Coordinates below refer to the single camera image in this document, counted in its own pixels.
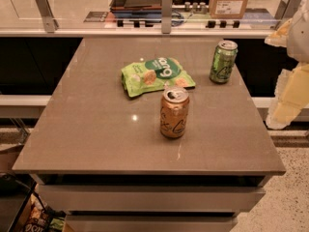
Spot right metal glass bracket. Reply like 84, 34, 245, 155
274, 0, 305, 29

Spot cardboard box with label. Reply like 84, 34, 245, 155
209, 0, 248, 19

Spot green snack bag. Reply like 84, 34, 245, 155
122, 57, 195, 98

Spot grey table drawer cabinet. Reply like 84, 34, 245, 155
39, 185, 266, 232

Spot left metal glass bracket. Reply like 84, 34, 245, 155
35, 0, 59, 33

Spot snack bags on floor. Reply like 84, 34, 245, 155
19, 195, 65, 232

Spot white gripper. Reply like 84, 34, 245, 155
265, 1, 309, 130

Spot orange soda can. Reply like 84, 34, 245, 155
160, 86, 189, 138

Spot middle metal glass bracket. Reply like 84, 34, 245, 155
161, 0, 173, 34

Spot green soda can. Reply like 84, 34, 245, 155
210, 40, 238, 84

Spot metal glass bracket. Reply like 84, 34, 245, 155
161, 0, 173, 34
35, 0, 59, 33
274, 0, 305, 29

